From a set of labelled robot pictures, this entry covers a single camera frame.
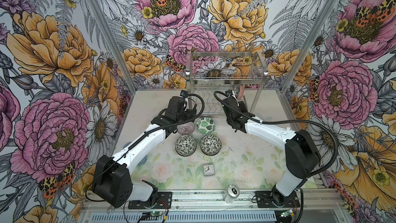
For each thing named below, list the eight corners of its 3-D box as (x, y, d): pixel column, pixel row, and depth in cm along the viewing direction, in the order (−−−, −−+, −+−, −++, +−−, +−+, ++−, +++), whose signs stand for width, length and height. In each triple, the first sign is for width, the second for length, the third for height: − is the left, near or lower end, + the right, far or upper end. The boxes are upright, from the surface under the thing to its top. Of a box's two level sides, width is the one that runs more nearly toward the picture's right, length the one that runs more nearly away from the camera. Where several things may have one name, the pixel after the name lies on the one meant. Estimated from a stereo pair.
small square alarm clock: (203, 175, 84) (203, 174, 82) (203, 164, 88) (203, 162, 86) (214, 175, 84) (215, 174, 82) (214, 164, 88) (214, 162, 86)
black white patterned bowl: (198, 149, 92) (197, 144, 87) (208, 137, 98) (208, 131, 93) (213, 160, 88) (214, 156, 83) (223, 146, 94) (224, 141, 89)
